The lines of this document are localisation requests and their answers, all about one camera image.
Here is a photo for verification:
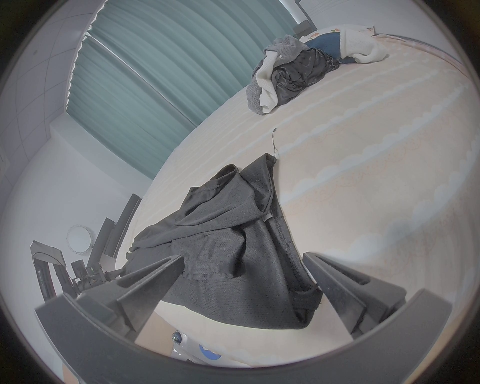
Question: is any round white mirror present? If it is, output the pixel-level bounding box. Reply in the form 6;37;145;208
67;224;93;256

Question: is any pile of clothes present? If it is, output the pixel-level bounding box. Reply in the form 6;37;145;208
245;25;390;116

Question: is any blue-green curtain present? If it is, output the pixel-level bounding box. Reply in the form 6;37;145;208
64;34;201;181
88;0;319;128

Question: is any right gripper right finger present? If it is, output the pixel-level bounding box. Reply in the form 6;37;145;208
302;252;407;334

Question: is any bed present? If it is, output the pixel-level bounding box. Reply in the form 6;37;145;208
129;0;480;370

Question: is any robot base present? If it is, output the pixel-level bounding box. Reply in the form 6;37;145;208
170;329;241;366

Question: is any white printed pillow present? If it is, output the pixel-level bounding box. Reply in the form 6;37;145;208
300;24;376;41

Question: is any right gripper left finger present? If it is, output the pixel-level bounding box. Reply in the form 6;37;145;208
77;254;186;332

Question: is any black T-shirt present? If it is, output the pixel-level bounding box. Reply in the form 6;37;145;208
125;128;323;331

